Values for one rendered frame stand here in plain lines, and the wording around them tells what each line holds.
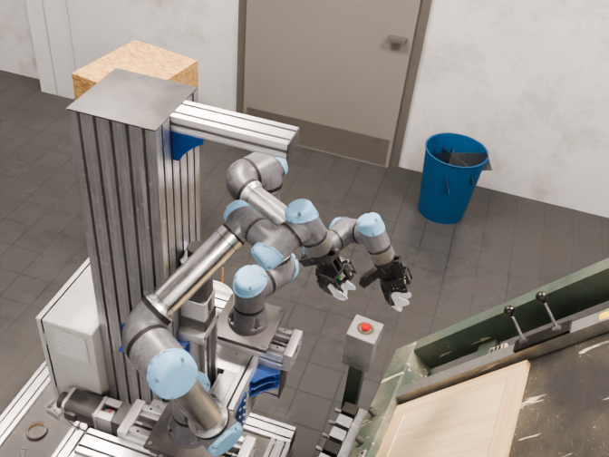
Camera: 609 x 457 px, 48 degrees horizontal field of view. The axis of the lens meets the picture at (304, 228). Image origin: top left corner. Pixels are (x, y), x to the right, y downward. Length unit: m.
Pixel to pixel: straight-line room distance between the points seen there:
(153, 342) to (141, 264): 0.39
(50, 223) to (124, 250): 2.72
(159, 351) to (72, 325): 0.72
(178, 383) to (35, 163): 3.79
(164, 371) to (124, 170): 0.54
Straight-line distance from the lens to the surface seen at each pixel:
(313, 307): 4.10
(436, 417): 2.36
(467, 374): 2.40
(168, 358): 1.67
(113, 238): 2.02
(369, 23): 4.88
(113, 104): 1.84
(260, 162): 2.26
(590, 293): 2.39
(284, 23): 5.06
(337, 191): 5.01
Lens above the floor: 2.93
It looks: 39 degrees down
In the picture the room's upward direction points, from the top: 6 degrees clockwise
